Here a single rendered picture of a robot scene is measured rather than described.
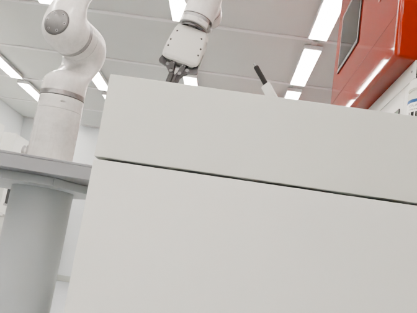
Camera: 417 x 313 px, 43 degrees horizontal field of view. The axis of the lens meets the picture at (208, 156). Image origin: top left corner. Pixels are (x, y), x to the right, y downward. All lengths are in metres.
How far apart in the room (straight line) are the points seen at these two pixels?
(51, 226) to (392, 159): 0.86
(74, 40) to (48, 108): 0.19
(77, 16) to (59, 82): 0.18
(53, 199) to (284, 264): 0.73
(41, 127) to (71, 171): 0.23
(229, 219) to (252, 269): 0.09
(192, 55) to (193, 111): 0.51
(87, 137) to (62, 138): 8.42
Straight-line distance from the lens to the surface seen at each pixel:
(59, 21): 1.47
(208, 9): 1.43
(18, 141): 7.85
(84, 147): 9.84
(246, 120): 0.89
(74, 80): 1.48
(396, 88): 1.49
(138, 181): 0.88
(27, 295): 1.41
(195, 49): 1.40
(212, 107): 0.90
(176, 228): 0.86
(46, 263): 1.42
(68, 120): 1.46
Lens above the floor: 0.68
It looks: 11 degrees up
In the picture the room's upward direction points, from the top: 9 degrees clockwise
